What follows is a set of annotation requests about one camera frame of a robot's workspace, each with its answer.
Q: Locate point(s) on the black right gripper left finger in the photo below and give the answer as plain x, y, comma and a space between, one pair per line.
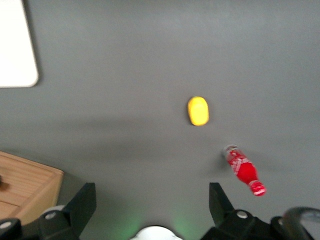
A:
80, 207

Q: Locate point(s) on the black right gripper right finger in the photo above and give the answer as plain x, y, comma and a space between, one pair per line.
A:
221, 207

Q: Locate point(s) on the red coke bottle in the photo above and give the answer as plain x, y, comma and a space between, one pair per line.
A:
243, 168

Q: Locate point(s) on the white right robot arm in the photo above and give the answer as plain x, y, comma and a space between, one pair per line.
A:
156, 233

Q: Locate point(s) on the beige plastic tray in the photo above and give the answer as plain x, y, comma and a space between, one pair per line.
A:
15, 42

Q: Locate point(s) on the wooden two-drawer cabinet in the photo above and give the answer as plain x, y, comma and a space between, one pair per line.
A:
27, 182

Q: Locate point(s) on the yellow oval toy fruit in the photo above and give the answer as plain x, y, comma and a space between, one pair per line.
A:
198, 111

